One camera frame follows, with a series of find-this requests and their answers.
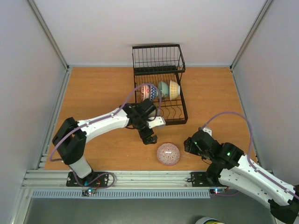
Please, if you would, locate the pink circle pattern bowl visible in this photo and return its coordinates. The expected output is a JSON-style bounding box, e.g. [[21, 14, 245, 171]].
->
[[157, 143, 180, 166]]

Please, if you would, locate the red floral pattern bowl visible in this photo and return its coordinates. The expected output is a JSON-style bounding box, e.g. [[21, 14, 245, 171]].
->
[[141, 84, 150, 101]]

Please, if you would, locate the mint green ceramic bowl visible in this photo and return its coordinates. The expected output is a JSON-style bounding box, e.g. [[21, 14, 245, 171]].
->
[[158, 81, 170, 99]]

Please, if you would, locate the sun pattern ceramic bowl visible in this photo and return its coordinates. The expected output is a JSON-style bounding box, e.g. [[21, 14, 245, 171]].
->
[[169, 80, 180, 100]]

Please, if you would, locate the black wire dish rack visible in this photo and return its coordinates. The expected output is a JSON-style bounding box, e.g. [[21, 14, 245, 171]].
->
[[132, 44, 188, 125]]

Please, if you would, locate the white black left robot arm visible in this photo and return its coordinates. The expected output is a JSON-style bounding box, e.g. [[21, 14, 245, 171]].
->
[[52, 99, 165, 186]]

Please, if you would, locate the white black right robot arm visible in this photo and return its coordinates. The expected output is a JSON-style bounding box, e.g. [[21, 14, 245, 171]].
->
[[184, 129, 299, 224]]

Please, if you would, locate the right small circuit board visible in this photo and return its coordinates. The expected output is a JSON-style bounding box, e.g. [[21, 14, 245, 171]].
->
[[210, 188, 227, 195]]

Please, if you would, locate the small circuit board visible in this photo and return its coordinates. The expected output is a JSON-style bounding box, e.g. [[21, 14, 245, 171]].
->
[[210, 188, 227, 195], [82, 189, 97, 196]]

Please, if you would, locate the white yellow round container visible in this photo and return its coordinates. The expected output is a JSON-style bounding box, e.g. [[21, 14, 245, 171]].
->
[[195, 217, 224, 224]]

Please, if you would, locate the left small circuit board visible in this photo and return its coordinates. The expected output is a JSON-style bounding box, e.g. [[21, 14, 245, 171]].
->
[[82, 189, 97, 196]]

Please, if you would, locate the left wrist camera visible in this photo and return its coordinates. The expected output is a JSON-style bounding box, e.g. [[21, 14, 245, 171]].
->
[[147, 116, 166, 129]]

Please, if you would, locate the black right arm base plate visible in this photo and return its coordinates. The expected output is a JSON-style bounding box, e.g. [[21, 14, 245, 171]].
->
[[187, 171, 226, 188]]

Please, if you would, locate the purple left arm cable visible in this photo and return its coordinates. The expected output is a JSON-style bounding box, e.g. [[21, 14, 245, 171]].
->
[[49, 83, 163, 189]]

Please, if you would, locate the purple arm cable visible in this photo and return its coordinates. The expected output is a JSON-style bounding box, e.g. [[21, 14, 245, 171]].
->
[[203, 111, 299, 201], [49, 83, 163, 189]]

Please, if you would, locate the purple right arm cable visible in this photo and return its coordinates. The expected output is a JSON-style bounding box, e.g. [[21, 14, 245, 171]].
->
[[203, 111, 299, 201]]

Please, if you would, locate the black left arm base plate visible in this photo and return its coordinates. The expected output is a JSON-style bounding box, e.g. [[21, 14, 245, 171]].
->
[[66, 171, 109, 188]]

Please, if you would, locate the grey slotted cable duct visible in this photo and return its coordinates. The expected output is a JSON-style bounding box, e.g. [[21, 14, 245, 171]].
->
[[32, 189, 210, 199]]

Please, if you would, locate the aluminium front frame rail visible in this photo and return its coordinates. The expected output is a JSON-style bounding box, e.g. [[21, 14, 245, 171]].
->
[[22, 169, 278, 190]]

